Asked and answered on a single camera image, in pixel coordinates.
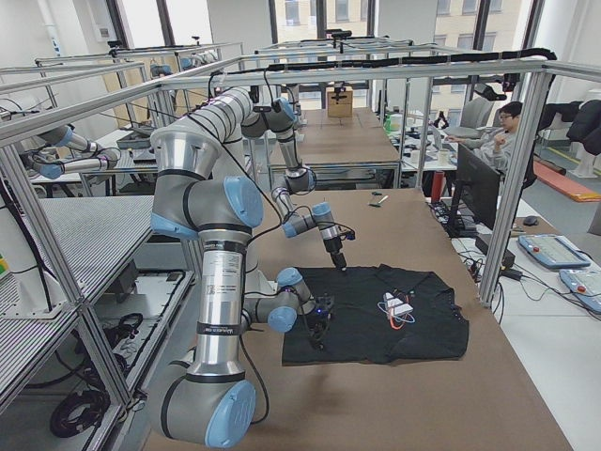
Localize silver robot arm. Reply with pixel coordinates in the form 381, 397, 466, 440
148, 124, 316, 448
241, 98, 347, 271

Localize aluminium frame structure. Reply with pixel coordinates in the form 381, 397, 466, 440
1, 44, 556, 412

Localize cardboard box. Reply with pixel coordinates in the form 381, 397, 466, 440
326, 86, 353, 118

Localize black computer monitor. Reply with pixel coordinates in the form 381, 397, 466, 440
445, 145, 501, 238

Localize black printed t-shirt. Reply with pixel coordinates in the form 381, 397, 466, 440
282, 264, 469, 365

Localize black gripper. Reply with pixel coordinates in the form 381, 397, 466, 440
307, 294, 334, 348
324, 237, 347, 269

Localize person in grey hoodie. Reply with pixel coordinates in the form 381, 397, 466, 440
446, 101, 523, 174

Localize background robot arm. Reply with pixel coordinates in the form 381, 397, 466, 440
22, 125, 120, 179

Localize grey striped back table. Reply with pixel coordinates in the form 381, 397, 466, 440
0, 194, 198, 414

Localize blue teach pendant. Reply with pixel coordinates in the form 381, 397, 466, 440
517, 234, 591, 269
559, 269, 601, 314

